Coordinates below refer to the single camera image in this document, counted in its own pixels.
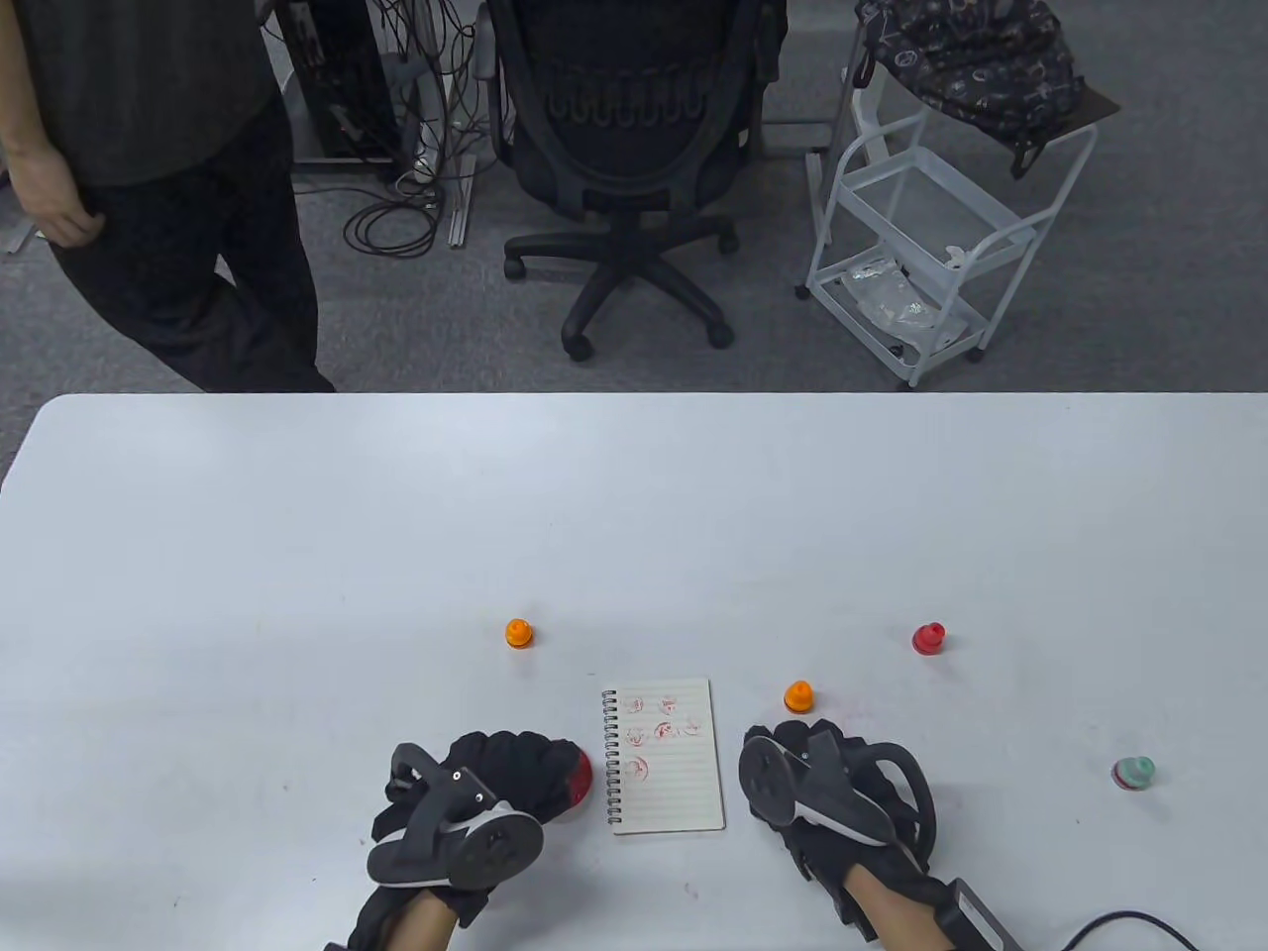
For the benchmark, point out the black computer tower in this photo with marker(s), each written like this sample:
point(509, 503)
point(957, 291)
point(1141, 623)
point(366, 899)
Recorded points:
point(337, 69)

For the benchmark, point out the black white left hand controller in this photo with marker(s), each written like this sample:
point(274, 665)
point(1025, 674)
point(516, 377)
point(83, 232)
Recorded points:
point(495, 852)

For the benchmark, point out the person's right forearm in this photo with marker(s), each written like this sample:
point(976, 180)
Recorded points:
point(906, 921)

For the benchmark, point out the clear plastic bag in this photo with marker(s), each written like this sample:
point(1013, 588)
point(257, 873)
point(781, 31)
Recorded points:
point(892, 297)

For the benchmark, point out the white metal trolley cart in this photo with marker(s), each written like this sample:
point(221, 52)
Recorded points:
point(916, 193)

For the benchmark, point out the person's left forearm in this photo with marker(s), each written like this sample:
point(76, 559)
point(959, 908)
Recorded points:
point(421, 931)

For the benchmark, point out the green reward stamp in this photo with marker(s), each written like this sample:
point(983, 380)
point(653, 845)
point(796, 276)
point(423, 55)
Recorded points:
point(1134, 772)

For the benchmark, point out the black white hand controller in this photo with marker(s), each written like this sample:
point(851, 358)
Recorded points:
point(768, 778)
point(495, 852)

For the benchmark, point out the red ink pad base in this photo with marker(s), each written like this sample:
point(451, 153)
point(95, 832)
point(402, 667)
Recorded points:
point(581, 778)

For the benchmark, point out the small white plastic part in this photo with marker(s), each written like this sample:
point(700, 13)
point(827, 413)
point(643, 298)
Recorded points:
point(956, 258)

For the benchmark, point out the black mesh office chair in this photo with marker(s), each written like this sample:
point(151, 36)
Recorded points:
point(634, 129)

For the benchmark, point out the person's left hand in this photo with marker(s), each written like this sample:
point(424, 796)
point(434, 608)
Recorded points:
point(525, 773)

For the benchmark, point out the black patterned bag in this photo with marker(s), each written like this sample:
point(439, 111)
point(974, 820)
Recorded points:
point(971, 59)

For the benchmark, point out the orange reward stamp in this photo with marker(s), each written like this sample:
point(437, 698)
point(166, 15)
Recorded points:
point(518, 632)
point(798, 696)

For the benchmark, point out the grey floor outlet cover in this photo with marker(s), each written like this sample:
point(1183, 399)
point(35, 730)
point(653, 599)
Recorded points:
point(792, 137)

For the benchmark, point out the spiral lined notebook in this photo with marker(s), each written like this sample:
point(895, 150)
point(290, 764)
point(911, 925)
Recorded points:
point(674, 783)

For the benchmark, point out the grey desk leg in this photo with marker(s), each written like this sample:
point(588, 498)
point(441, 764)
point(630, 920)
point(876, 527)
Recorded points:
point(15, 238)

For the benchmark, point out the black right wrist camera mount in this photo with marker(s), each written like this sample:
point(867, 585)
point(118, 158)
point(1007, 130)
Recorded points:
point(981, 921)

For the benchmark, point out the slim white desk leg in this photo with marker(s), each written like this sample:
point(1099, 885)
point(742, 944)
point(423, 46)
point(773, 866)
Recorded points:
point(458, 213)

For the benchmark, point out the black computer stand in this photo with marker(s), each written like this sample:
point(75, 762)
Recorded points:
point(357, 170)

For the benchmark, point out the person's right hand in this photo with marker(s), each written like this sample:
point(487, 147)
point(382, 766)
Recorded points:
point(832, 872)

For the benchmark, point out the black white right hand controller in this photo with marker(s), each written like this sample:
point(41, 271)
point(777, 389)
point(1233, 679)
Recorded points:
point(768, 778)

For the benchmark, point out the red reward stamp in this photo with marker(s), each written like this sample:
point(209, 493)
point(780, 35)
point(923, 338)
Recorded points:
point(929, 638)

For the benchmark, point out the dark brown flat board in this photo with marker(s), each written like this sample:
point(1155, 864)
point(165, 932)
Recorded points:
point(1095, 107)

